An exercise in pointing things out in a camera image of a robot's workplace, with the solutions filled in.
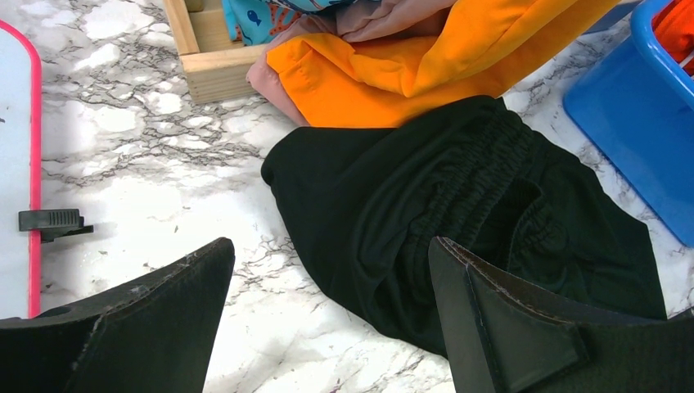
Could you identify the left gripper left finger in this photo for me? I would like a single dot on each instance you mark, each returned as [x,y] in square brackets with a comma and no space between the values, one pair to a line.
[154,333]

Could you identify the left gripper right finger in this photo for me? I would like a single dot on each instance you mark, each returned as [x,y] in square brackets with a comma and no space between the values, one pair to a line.
[504,334]

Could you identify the black shorts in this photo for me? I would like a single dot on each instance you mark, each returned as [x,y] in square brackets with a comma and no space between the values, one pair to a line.
[362,205]

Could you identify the red-orange shorts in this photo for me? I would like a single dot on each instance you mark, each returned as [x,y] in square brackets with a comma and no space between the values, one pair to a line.
[673,28]

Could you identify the orange shorts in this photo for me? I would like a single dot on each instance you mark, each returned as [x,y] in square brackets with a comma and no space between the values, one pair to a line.
[485,47]

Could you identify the blue shark print shorts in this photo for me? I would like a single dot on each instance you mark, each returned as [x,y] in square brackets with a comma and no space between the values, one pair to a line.
[255,22]

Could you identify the small black clip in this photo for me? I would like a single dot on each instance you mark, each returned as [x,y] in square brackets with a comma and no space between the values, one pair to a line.
[53,224]

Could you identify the blue plastic bin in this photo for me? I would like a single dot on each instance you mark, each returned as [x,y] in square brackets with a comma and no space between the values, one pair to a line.
[636,106]

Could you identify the wooden clothes rack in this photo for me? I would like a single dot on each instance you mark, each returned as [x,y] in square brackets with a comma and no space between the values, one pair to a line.
[214,66]

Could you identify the whiteboard with pink frame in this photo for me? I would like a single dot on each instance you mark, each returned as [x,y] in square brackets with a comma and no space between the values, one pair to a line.
[21,153]

